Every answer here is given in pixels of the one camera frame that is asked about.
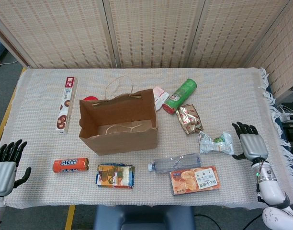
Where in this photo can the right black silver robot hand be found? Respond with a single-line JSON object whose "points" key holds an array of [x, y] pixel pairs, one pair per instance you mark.
{"points": [[253, 146]]}

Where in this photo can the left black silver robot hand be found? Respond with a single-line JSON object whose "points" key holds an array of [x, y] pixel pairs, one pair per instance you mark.
{"points": [[3, 177]]}

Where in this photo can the white green snack packet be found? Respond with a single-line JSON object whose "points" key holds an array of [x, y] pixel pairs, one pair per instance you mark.
{"points": [[213, 143]]}

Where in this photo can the gold foil snack bag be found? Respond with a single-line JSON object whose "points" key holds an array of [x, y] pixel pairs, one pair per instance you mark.
{"points": [[189, 118]]}

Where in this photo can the orange biscuit box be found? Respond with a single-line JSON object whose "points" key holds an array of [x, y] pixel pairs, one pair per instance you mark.
{"points": [[192, 180]]}

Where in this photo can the clear plastic water bottle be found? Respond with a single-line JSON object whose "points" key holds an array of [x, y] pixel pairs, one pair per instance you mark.
{"points": [[175, 163]]}

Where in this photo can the green chips can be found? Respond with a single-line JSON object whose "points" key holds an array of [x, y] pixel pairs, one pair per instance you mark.
{"points": [[182, 94]]}

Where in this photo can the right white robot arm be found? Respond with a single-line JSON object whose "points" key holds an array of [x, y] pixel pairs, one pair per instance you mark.
{"points": [[268, 184]]}

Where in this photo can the brown paper bag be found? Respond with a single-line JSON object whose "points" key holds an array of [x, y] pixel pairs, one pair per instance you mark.
{"points": [[127, 143]]}

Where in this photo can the black box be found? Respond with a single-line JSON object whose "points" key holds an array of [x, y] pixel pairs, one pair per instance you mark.
{"points": [[292, 131]]}

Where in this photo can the white power strip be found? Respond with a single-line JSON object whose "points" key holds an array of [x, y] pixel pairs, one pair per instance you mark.
{"points": [[289, 117]]}

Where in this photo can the white woven tablecloth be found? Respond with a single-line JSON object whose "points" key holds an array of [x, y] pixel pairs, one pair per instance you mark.
{"points": [[232, 95]]}

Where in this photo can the yellow floor tape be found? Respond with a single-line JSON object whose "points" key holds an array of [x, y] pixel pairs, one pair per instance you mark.
{"points": [[3, 121], [70, 218]]}

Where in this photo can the orange snack can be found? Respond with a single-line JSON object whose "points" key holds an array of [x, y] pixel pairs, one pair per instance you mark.
{"points": [[70, 164]]}

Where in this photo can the beige woven screen panel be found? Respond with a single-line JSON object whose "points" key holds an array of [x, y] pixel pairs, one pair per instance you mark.
{"points": [[65, 36], [153, 36], [232, 36], [280, 60]]}

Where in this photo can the long white cookie box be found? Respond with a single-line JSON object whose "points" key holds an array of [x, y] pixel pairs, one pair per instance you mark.
{"points": [[66, 105]]}

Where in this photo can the white pink snack packet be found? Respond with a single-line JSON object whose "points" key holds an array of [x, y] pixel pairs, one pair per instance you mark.
{"points": [[159, 95]]}

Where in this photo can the colourful taped snack box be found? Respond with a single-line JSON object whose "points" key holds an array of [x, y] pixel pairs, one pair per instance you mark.
{"points": [[115, 176]]}

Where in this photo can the red round lid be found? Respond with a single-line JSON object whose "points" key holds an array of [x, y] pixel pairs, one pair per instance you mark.
{"points": [[90, 98]]}

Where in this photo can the dark blue padded seat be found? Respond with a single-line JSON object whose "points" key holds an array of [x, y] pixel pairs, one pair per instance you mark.
{"points": [[141, 215]]}

